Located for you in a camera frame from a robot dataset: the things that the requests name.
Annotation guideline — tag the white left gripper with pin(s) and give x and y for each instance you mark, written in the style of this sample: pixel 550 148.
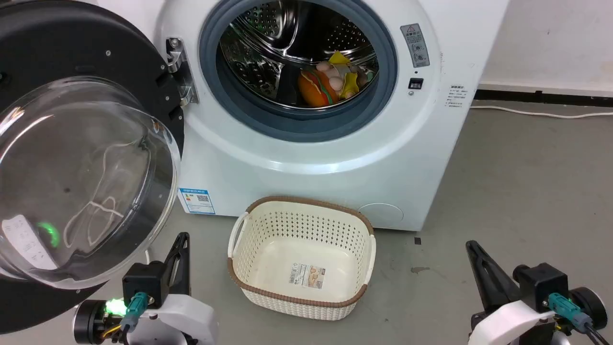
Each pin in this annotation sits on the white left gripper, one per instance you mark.
pixel 184 318

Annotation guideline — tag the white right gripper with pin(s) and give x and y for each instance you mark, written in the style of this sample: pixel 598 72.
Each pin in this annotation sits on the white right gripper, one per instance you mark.
pixel 510 326

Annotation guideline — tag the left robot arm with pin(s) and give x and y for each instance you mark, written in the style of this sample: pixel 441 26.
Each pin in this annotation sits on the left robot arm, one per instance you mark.
pixel 91 321

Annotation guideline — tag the white front-load washing machine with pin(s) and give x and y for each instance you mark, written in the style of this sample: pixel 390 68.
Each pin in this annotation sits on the white front-load washing machine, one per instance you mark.
pixel 311 163

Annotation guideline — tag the metal door hinge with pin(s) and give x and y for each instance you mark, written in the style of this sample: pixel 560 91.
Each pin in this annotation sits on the metal door hinge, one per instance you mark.
pixel 185 82

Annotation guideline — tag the black door lock latch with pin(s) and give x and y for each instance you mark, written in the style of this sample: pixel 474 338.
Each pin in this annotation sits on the black door lock latch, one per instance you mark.
pixel 415 84

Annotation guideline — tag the black washer door glass bowl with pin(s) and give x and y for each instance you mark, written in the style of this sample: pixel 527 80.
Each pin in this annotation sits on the black washer door glass bowl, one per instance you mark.
pixel 52 52

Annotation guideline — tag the blue energy label sticker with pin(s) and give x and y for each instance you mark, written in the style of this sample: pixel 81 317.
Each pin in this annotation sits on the blue energy label sticker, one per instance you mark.
pixel 196 201

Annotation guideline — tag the cream laundry basket brown rim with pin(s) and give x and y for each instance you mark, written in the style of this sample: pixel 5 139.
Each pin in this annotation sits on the cream laundry basket brown rim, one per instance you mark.
pixel 268 239

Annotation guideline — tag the round white filter cover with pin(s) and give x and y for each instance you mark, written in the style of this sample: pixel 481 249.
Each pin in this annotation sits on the round white filter cover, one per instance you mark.
pixel 382 216

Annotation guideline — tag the basket product label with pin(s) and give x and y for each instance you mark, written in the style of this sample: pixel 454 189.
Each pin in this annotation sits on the basket product label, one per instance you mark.
pixel 306 277

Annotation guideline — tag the small printed text label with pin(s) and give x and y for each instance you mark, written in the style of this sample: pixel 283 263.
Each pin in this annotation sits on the small printed text label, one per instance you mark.
pixel 455 96

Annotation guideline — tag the black baseboard strip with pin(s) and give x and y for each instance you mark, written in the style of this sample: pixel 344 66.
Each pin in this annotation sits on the black baseboard strip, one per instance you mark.
pixel 550 97

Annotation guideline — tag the stainless steel washer drum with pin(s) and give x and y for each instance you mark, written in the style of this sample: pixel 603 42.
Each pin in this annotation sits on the stainless steel washer drum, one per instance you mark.
pixel 258 62

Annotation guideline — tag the orange burger plush toy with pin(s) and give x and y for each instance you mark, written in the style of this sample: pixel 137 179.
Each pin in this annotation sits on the orange burger plush toy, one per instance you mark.
pixel 313 89

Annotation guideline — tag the yellow plush toy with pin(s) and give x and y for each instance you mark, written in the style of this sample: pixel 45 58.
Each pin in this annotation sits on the yellow plush toy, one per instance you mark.
pixel 349 85

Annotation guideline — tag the doll with pale limbs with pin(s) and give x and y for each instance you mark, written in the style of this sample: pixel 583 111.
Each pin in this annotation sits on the doll with pale limbs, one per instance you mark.
pixel 335 83

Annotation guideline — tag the grey warning sticker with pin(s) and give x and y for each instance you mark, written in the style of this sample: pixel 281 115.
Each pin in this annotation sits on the grey warning sticker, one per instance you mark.
pixel 415 45

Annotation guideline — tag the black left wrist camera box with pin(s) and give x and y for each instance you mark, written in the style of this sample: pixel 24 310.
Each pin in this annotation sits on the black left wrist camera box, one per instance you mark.
pixel 143 282

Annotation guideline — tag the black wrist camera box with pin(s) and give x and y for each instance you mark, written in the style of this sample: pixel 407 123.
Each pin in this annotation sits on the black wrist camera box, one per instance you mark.
pixel 543 285
pixel 143 282

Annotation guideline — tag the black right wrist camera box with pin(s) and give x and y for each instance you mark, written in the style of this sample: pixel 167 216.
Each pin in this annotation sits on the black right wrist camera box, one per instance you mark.
pixel 543 285

